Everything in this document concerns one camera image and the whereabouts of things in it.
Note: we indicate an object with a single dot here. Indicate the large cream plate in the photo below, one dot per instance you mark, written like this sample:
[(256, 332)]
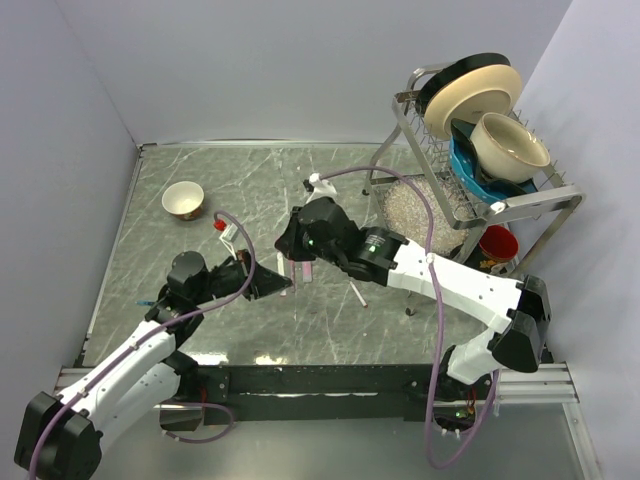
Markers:
[(494, 88)]

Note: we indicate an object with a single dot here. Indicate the cream ceramic bowl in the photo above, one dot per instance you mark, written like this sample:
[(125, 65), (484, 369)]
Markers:
[(507, 150)]

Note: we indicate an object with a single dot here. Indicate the metal dish rack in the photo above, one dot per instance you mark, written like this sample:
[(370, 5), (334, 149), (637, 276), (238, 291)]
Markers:
[(461, 208)]

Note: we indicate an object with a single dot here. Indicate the pink highlighter pen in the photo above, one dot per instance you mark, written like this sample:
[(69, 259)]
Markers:
[(307, 271)]

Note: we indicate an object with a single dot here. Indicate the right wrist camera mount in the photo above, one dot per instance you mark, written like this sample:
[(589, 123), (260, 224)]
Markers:
[(317, 187)]

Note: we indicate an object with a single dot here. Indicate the white marker pen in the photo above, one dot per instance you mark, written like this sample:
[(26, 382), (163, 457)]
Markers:
[(281, 270), (358, 295)]

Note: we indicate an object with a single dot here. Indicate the red black mug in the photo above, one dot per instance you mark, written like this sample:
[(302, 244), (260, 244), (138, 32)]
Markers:
[(497, 247)]

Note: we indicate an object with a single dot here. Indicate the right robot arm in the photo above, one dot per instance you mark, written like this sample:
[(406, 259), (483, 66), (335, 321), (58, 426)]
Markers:
[(516, 313)]

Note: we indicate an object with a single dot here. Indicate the black base bar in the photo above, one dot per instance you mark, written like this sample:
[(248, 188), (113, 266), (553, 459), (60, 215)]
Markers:
[(312, 392)]

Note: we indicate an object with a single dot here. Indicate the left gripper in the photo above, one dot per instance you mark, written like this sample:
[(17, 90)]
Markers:
[(265, 281)]

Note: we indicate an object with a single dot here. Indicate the pink thin pen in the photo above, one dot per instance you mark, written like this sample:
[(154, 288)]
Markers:
[(292, 266)]

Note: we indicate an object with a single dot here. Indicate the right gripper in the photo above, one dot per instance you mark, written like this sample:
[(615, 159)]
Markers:
[(289, 242)]

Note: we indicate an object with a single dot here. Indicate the blue dotted bowl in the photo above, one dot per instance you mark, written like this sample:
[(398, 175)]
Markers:
[(488, 191)]

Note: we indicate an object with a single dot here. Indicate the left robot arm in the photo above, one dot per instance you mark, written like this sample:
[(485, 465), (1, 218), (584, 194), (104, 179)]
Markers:
[(63, 436)]

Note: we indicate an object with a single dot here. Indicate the aluminium frame rail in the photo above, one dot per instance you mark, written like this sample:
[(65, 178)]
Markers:
[(550, 384)]

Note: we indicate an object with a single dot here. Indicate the small white bowl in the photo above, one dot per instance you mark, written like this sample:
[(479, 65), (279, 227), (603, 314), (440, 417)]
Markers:
[(184, 200)]

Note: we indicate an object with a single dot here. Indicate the black plate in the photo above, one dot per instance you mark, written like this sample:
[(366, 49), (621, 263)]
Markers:
[(455, 71)]

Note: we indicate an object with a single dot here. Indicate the speckled glass plate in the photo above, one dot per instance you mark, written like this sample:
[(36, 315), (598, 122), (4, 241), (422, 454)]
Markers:
[(405, 213)]

